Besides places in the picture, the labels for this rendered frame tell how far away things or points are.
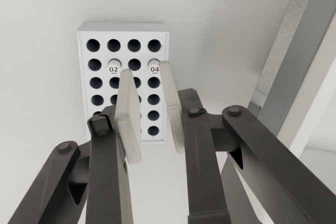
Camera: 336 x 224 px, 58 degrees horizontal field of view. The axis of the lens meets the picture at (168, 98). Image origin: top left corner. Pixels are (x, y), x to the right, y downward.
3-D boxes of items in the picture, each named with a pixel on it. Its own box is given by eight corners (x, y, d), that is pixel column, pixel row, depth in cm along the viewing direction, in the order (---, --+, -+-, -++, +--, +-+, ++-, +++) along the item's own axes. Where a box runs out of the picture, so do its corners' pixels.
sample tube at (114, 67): (122, 60, 32) (120, 76, 28) (111, 60, 32) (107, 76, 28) (122, 48, 32) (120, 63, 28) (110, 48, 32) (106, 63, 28)
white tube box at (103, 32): (162, 125, 37) (165, 143, 33) (92, 126, 36) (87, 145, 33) (165, 22, 31) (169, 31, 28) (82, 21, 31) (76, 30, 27)
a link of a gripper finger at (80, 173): (124, 177, 15) (63, 190, 15) (127, 123, 19) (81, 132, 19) (116, 153, 14) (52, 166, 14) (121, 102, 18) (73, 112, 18)
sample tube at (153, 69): (158, 60, 33) (161, 76, 29) (146, 60, 33) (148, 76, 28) (158, 49, 32) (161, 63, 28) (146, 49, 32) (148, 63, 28)
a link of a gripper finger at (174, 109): (166, 109, 15) (181, 106, 15) (157, 61, 21) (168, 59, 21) (176, 156, 16) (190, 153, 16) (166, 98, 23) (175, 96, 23)
